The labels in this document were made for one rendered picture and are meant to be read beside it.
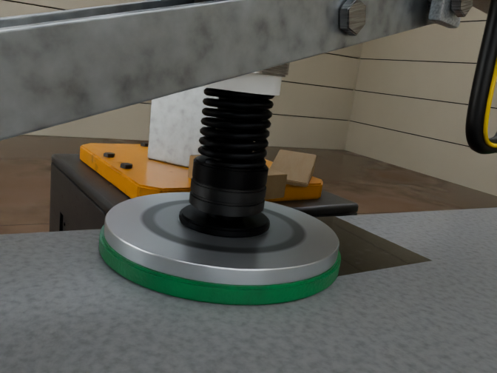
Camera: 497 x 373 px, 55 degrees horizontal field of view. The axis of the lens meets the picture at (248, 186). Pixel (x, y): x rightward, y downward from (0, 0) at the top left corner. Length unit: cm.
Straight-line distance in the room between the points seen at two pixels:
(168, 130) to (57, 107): 91
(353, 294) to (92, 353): 21
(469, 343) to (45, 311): 29
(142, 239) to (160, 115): 81
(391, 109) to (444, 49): 114
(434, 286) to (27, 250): 35
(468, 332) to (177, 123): 88
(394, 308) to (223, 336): 15
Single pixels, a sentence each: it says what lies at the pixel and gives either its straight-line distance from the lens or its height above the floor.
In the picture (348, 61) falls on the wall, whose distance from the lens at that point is 798.
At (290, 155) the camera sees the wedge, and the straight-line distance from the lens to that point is 125.
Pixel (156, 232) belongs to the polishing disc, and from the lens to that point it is 40.
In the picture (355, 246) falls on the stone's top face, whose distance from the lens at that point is 52.
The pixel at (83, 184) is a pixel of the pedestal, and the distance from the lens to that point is 111.
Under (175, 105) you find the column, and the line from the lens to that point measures 115.
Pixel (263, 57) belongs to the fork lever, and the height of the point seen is 102.
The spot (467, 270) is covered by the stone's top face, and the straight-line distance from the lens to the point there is 53.
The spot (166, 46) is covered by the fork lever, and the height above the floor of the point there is 102.
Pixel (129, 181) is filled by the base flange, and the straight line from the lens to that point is 99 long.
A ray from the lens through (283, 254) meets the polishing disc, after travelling 38.
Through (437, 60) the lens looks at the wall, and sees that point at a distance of 700.
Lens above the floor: 101
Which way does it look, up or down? 13 degrees down
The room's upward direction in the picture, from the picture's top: 7 degrees clockwise
